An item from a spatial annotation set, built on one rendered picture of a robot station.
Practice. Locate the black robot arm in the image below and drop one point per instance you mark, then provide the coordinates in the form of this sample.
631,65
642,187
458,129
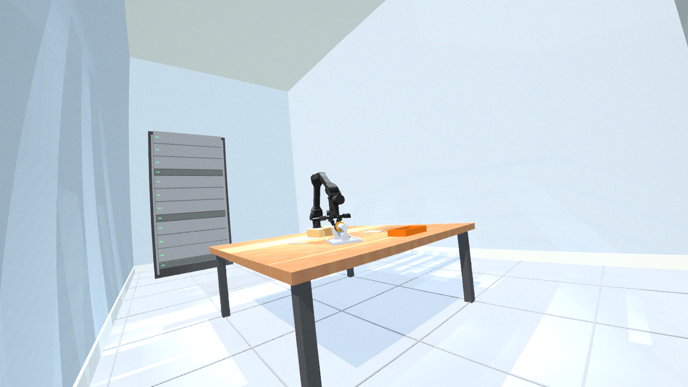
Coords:
331,189

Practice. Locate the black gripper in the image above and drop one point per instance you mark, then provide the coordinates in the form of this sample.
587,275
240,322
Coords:
334,211

